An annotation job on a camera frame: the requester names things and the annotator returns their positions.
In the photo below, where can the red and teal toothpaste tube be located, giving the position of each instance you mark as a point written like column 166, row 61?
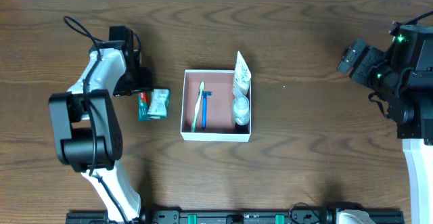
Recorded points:
column 142, row 107

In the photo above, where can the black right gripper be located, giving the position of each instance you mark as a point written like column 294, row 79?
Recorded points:
column 354, row 61

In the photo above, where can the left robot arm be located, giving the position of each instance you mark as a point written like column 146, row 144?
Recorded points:
column 86, row 131

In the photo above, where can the black mounting rail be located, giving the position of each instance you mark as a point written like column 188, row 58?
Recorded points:
column 344, row 212

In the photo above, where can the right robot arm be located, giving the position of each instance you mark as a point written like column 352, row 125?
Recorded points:
column 411, row 110

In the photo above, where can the green and white soap packet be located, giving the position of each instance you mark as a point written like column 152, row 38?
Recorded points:
column 159, row 104

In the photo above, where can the white floral lotion tube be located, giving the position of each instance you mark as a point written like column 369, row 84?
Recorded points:
column 242, row 75

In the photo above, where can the green and white toothbrush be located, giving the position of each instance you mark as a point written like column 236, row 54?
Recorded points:
column 197, row 106

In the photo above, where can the blue disposable razor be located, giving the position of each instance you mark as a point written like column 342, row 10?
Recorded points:
column 205, row 94

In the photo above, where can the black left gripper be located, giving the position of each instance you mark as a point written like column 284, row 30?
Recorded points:
column 136, row 82

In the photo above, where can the clear pump soap bottle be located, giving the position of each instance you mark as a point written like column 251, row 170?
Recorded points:
column 241, row 112

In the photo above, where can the white box with pink interior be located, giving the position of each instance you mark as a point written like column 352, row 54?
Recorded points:
column 217, row 123

